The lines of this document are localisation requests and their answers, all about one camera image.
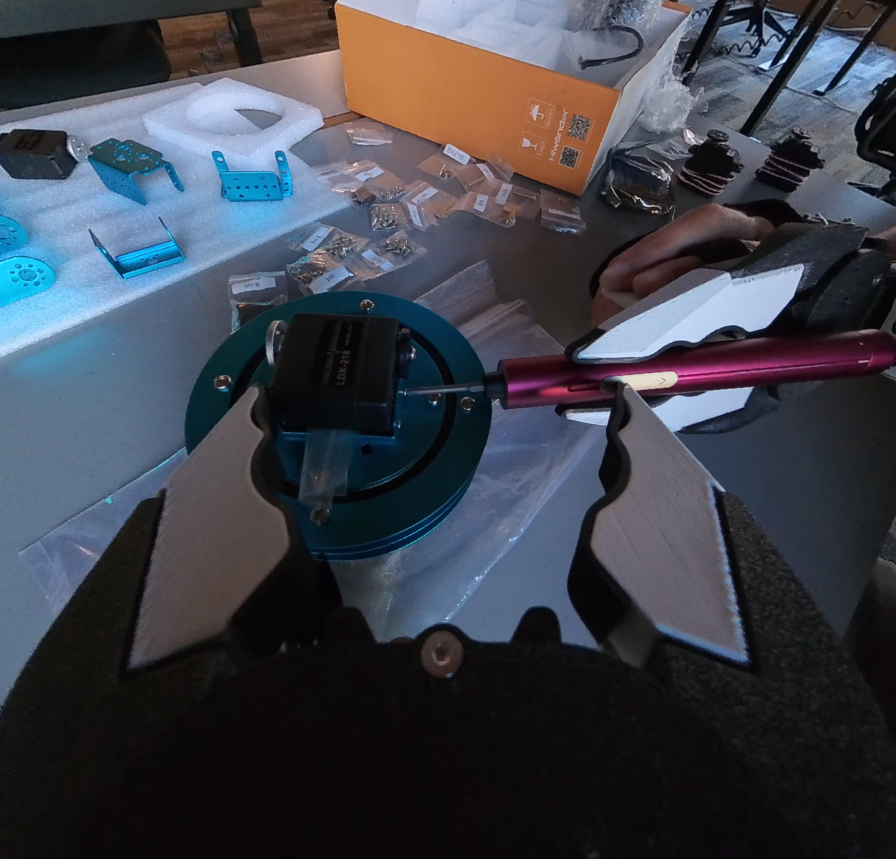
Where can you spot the white foam frame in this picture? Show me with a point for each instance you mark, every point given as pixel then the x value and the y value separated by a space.
pixel 168 120

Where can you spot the black servo motor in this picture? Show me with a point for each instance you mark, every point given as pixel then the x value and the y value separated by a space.
pixel 336 376

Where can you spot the clear plastic strip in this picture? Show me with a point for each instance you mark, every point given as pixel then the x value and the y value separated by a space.
pixel 325 467

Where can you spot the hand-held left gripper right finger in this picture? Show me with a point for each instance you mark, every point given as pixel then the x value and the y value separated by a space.
pixel 665 537

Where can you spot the large clear plastic bag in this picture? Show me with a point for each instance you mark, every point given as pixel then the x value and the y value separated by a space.
pixel 77 544

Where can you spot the bag of black parts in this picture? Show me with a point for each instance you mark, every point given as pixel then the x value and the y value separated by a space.
pixel 637 183

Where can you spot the red electric screwdriver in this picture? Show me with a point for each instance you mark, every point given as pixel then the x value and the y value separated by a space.
pixel 546 383

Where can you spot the blue U bracket with holes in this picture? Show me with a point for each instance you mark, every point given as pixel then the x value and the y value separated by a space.
pixel 252 186

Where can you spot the plain blue U bracket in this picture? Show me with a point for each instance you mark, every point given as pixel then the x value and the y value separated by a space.
pixel 150 260

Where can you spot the black servo with silver horn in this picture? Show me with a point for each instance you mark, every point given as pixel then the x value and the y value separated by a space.
pixel 35 155

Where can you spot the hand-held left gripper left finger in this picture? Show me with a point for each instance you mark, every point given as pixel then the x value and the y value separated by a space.
pixel 210 537

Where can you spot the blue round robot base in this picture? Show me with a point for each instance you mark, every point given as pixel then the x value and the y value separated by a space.
pixel 448 453

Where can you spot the crumpled clear plastic bag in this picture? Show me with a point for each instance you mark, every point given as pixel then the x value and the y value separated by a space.
pixel 504 313

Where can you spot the black office chair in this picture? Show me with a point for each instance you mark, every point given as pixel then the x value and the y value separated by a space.
pixel 878 131

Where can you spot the orange cardboard box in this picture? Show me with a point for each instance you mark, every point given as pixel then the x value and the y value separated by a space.
pixel 455 82

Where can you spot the pile of small screw bags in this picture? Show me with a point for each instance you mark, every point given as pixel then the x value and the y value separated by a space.
pixel 392 211

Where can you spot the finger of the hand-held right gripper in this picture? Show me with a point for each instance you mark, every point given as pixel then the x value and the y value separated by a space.
pixel 707 411
pixel 672 316

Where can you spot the dark blue perforated bracket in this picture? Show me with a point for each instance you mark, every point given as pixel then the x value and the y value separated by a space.
pixel 126 162

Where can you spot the person's right hand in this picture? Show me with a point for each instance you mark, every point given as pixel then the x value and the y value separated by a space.
pixel 651 271

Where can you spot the white foam sheet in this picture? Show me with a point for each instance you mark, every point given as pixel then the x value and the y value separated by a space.
pixel 196 229

